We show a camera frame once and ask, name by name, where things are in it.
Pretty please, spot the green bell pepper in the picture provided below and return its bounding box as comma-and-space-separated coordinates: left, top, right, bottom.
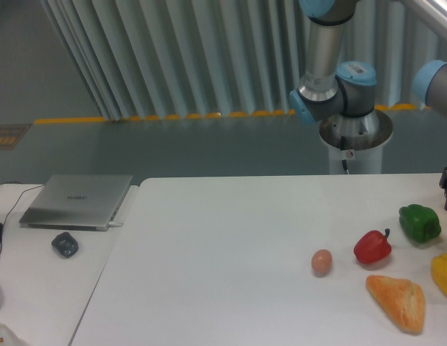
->
399, 204, 441, 244

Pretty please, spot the yellow bell pepper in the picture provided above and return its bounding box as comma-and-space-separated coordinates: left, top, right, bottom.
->
430, 253, 447, 297

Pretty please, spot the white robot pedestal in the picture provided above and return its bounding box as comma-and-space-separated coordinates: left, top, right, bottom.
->
319, 110, 393, 174

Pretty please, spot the yellow printed bag corner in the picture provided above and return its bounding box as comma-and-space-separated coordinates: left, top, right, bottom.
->
0, 322, 27, 346

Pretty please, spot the black power adapter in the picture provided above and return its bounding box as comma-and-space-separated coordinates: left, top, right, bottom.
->
51, 231, 79, 259

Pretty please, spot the brown egg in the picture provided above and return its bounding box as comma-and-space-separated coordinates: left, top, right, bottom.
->
311, 249, 332, 277

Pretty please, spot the silver closed laptop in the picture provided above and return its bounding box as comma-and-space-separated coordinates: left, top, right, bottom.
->
19, 174, 133, 231

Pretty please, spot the triangular golden bread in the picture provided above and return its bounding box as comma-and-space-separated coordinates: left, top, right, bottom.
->
366, 275, 425, 334

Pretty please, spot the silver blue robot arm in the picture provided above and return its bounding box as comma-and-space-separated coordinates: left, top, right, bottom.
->
290, 1, 447, 174

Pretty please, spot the red bell pepper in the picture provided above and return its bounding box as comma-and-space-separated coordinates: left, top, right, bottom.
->
353, 229, 392, 265

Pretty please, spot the black pedestal cable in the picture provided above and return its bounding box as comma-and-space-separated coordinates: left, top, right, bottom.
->
340, 136, 352, 176

